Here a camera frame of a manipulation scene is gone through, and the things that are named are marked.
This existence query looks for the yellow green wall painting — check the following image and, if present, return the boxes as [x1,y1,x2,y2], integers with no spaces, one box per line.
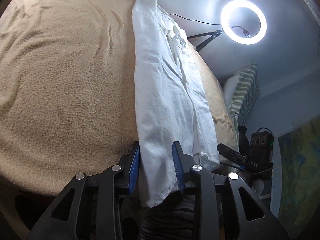
[277,120,320,228]

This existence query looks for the white ring light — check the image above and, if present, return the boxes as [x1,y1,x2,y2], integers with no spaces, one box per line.
[220,0,267,45]

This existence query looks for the dark striped cloth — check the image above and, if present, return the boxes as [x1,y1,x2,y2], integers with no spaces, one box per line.
[140,195,195,240]

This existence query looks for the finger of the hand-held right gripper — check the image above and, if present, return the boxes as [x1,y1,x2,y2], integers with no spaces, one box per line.
[217,143,248,164]

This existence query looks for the green striped white pillow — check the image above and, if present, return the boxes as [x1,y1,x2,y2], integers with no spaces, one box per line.
[223,64,259,125]

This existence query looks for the black gooseneck phone holder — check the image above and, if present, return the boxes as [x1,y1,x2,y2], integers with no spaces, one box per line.
[231,25,251,38]

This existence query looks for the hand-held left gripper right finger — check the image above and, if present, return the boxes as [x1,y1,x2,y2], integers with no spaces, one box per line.
[172,141,290,240]

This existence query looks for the black ring light cable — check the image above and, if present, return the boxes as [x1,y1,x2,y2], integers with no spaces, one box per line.
[169,14,222,26]

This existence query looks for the white long-sleeved shirt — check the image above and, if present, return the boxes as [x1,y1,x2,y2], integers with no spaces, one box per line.
[132,0,220,208]

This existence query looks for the tan fleece blanket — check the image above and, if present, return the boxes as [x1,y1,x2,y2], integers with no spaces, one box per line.
[0,0,239,197]

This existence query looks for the black ring light tripod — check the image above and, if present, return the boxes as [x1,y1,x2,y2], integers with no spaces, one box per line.
[186,29,223,53]

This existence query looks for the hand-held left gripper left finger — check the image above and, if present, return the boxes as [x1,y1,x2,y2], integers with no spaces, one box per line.
[26,141,140,240]

